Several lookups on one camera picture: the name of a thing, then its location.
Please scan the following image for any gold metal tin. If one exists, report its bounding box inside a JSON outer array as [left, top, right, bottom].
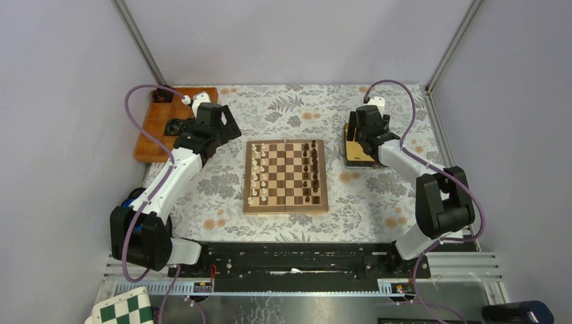
[[343, 124, 385, 169]]

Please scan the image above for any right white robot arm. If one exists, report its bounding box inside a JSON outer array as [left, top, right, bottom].
[[346, 105, 476, 278]]

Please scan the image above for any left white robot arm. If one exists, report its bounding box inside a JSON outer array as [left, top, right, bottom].
[[110, 92, 241, 277]]

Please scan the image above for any wooden chess board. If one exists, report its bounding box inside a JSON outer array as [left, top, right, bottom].
[[243, 139, 329, 215]]

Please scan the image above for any orange compartment tray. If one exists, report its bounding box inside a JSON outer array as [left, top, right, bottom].
[[133, 87, 219, 163]]

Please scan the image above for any black item tray corner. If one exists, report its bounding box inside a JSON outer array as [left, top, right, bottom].
[[151, 88, 174, 103]]

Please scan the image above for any floral table cloth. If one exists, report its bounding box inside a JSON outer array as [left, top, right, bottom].
[[144, 84, 465, 244]]

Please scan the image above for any blue cloth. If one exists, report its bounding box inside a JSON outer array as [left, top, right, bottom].
[[121, 198, 136, 208]]

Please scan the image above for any green checkered roll mat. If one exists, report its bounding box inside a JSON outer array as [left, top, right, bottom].
[[84, 287, 154, 324]]

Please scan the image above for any dark cylinder bottle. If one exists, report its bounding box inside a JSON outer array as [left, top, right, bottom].
[[481, 300, 554, 324]]

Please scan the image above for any black cable bundle in tray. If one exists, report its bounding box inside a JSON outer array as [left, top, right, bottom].
[[164, 118, 189, 136]]

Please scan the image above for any black mounting rail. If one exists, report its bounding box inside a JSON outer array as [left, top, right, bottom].
[[179, 242, 431, 293]]

